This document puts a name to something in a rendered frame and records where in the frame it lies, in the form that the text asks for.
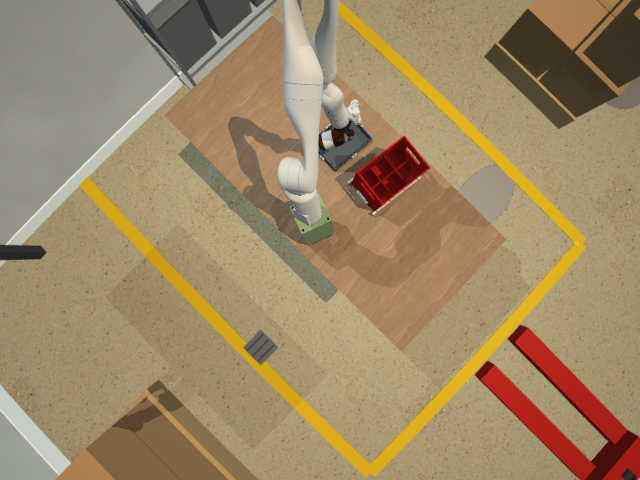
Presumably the brown glass bottle with white label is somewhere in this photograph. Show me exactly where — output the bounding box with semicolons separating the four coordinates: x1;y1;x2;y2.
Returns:
319;129;345;151

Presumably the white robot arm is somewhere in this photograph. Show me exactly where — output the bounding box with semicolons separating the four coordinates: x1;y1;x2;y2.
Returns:
277;0;361;226

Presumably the red crate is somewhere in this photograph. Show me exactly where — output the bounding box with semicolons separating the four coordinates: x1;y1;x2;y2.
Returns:
351;136;430;211

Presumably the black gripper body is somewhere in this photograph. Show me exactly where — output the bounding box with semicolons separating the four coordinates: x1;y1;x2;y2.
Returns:
333;121;351;136

